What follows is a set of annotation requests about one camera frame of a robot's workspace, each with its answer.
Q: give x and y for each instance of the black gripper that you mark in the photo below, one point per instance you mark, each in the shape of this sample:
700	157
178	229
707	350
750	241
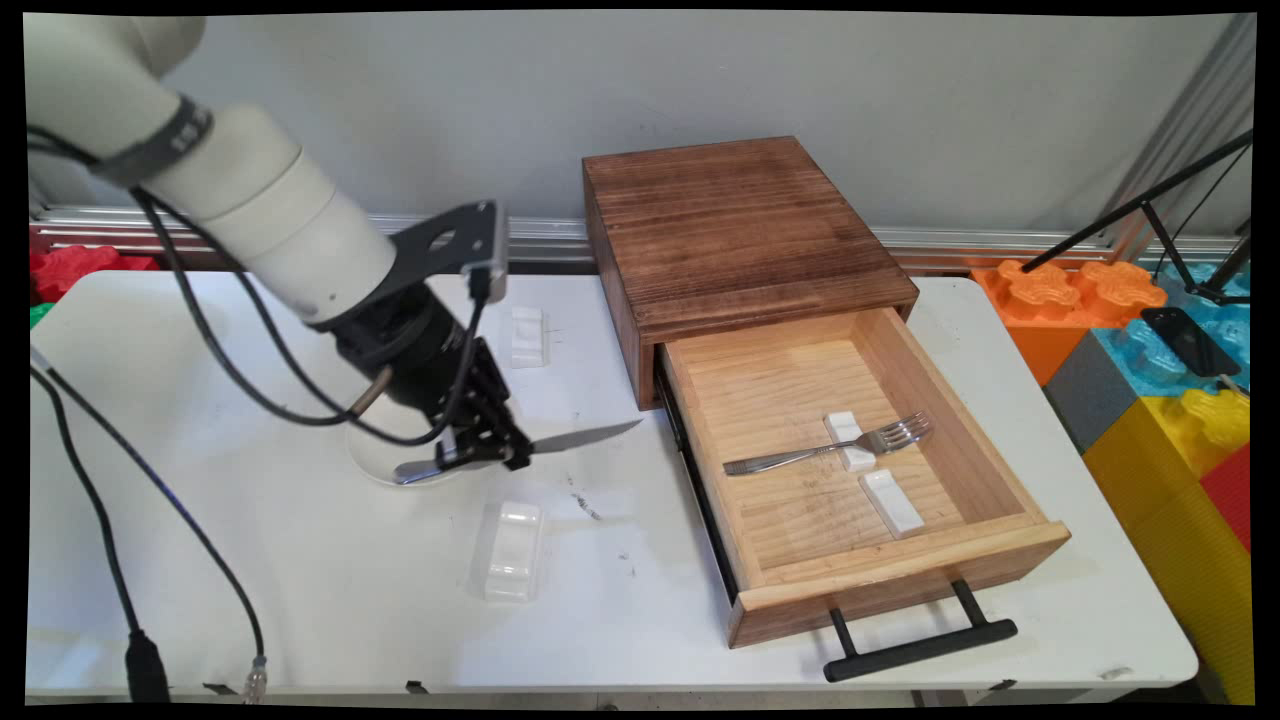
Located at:
410	350

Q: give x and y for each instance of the silver table knife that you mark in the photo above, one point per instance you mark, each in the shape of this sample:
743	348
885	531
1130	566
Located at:
590	435

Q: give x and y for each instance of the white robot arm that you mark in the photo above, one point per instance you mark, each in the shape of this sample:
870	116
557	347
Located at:
260	210

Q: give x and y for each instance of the white cutlery rest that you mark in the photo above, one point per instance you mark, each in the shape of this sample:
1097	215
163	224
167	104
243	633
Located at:
895	505
843	424
512	550
528	336

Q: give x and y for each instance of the white round plate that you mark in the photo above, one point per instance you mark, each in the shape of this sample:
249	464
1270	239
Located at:
372	458

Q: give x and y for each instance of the light wooden drawer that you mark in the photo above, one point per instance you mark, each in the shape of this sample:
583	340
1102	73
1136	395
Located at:
790	400

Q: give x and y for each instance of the silver fork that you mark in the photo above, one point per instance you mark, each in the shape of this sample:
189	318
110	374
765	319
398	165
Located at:
800	458

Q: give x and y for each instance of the dark wooden drawer cabinet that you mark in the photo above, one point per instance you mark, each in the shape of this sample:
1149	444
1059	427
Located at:
740	230

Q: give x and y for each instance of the orange foam block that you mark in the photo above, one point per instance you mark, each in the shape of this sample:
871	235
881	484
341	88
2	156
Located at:
1040	300

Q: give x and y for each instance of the grey foam block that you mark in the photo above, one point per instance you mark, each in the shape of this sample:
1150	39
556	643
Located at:
1090	395

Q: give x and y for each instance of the blue foam block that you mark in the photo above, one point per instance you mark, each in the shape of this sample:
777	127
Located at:
1150	362

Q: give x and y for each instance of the colourful giant toy bricks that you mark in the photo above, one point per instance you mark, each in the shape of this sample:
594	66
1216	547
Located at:
1160	520

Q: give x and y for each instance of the black tripod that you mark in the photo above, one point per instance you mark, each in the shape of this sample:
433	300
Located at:
1130	210

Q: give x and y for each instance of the black smartphone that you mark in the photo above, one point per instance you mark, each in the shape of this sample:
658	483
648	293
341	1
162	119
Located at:
1190	342

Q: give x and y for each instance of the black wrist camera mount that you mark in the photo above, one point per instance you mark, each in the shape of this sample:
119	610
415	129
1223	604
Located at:
450	240

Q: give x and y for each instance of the aluminium rail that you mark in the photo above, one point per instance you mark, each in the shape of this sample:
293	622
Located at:
545	238

